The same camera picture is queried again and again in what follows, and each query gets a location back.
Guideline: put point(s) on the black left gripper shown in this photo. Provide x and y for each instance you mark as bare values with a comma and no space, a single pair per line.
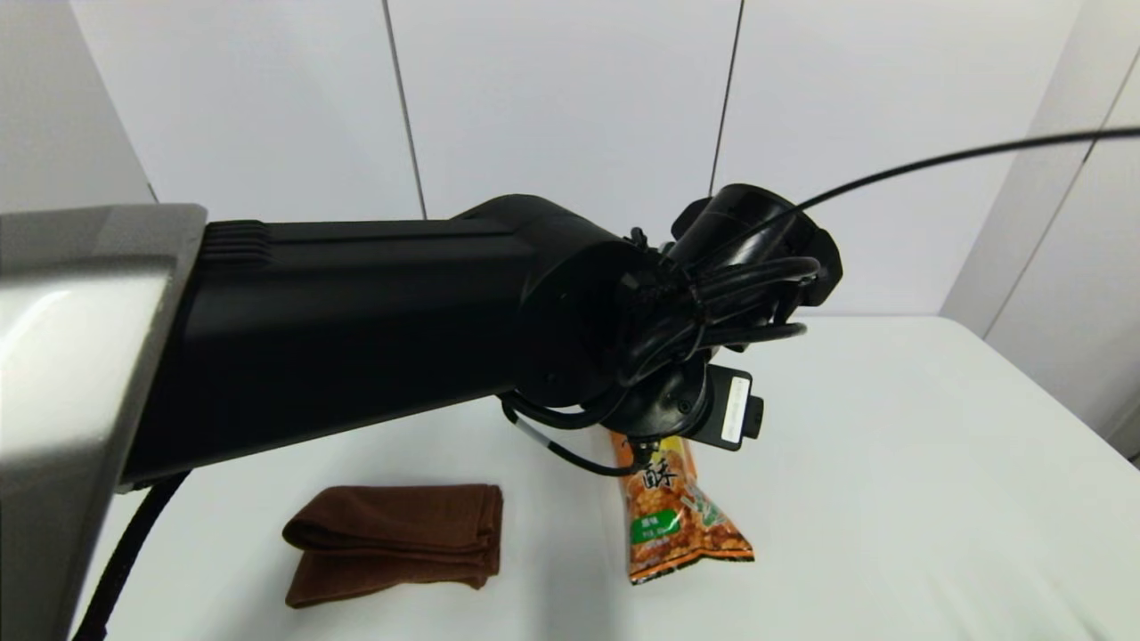
668,405

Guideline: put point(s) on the orange snack bag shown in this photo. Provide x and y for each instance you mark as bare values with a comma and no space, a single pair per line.
677,534

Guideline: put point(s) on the black and silver left robot arm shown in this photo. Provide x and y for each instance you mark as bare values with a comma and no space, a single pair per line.
356,338

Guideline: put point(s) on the brown folded cloth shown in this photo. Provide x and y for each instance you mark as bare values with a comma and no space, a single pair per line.
401,534

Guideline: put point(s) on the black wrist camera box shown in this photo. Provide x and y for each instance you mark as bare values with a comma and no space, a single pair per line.
735,405

